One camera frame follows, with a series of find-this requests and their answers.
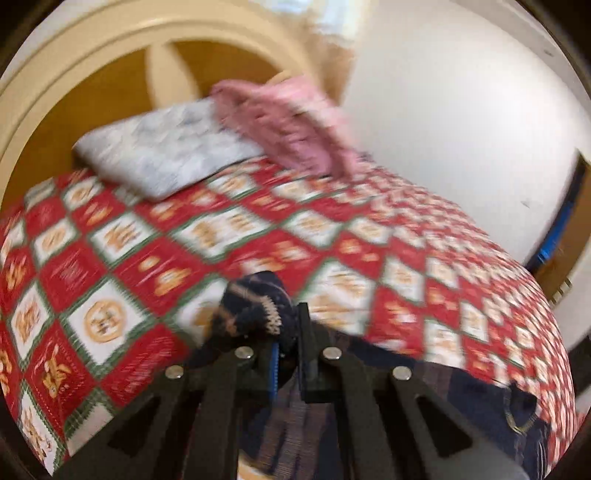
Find beige curtain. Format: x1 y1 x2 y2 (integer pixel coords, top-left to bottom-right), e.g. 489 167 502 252
272 0 365 93

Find white patterned pillow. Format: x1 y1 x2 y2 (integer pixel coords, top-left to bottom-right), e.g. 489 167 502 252
73 98 266 200

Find blue jeans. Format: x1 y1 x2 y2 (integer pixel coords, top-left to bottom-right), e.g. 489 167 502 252
443 364 552 480

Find red printed bedspread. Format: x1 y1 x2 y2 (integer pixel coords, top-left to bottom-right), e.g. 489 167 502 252
0 157 578 480

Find cream wooden headboard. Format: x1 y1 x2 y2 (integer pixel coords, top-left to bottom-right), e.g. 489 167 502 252
0 18 319 204

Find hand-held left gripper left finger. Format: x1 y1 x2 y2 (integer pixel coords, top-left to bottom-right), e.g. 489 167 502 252
55 342 282 480

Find pink blanket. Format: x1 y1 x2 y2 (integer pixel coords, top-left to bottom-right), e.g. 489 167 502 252
210 76 363 178

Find brown wooden door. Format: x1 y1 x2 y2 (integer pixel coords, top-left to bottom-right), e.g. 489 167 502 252
526 148 591 305

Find navy knit sweater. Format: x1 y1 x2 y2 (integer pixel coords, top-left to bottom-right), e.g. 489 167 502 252
187 272 467 480

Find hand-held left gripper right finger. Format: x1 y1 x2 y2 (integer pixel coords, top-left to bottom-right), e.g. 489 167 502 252
295 302 527 480

